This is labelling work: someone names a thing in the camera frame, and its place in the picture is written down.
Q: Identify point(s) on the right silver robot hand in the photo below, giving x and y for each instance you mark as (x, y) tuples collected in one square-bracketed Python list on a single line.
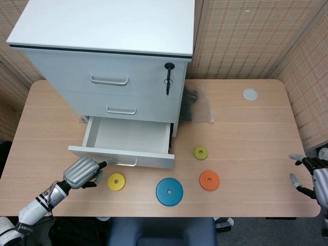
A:
[(314, 176)]

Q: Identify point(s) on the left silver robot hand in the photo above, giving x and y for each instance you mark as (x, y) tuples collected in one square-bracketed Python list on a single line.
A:
[(80, 174)]

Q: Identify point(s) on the white bottom drawer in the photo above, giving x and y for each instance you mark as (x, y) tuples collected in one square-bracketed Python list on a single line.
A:
[(123, 146)]

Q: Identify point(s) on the white drawer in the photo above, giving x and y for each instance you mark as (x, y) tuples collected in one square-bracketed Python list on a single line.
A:
[(102, 74), (123, 146), (120, 106)]

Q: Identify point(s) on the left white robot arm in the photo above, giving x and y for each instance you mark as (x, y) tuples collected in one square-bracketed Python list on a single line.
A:
[(36, 208)]

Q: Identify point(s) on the white middle drawer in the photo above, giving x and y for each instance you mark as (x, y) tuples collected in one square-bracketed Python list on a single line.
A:
[(120, 106)]

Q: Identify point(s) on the white top drawer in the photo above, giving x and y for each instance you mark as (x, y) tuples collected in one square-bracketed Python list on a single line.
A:
[(102, 74)]

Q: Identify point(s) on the white three-drawer cabinet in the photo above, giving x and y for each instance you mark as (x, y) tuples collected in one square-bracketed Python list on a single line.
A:
[(105, 59)]

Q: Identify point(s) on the black key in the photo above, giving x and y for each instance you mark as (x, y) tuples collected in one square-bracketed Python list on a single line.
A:
[(168, 77)]

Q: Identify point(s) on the white sneaker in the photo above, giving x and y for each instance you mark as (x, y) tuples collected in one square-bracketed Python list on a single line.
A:
[(323, 153)]

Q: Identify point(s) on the yellow disc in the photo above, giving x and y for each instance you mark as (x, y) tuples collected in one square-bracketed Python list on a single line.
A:
[(116, 181)]

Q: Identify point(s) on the blue disc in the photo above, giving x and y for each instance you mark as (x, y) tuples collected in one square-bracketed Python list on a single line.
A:
[(169, 191)]

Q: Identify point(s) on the wooden table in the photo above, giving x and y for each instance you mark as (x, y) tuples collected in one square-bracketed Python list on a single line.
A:
[(230, 133)]

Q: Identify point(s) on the blue chair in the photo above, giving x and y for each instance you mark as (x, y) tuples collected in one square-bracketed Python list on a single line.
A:
[(161, 232)]

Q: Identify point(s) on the grey round table cap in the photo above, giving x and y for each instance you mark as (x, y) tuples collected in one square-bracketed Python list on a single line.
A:
[(250, 94)]

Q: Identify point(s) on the orange disc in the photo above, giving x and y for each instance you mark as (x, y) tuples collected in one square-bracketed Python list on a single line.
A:
[(209, 180)]

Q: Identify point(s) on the olive green disc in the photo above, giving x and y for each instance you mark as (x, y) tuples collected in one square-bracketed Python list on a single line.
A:
[(200, 152)]

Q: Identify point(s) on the clear plastic bag with parts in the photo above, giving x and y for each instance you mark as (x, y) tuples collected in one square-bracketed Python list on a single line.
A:
[(197, 105)]

